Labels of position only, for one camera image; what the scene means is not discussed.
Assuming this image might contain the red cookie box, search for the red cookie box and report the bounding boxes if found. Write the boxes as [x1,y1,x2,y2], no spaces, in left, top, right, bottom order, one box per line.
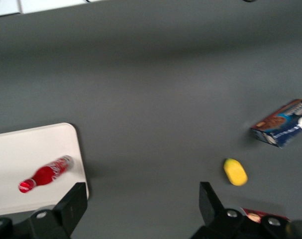
[240,207,291,224]

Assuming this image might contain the yellow lemon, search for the yellow lemon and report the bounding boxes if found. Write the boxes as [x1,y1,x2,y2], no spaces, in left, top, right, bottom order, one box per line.
[223,158,249,187]

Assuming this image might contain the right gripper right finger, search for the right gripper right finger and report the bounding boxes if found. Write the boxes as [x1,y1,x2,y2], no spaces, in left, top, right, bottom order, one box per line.
[190,181,244,239]

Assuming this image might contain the red coke bottle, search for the red coke bottle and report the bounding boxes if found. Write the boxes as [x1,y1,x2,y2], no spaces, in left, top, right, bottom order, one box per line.
[18,154,75,194]

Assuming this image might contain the blue chocolate cookie box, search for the blue chocolate cookie box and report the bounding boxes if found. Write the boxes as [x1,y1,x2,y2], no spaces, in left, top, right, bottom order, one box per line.
[250,98,302,149]

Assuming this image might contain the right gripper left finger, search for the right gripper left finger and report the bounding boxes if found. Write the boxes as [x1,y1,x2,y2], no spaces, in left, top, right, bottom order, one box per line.
[28,182,89,239]

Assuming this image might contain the beige plastic tray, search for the beige plastic tray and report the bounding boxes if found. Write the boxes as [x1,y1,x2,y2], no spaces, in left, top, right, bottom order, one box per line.
[0,122,90,217]

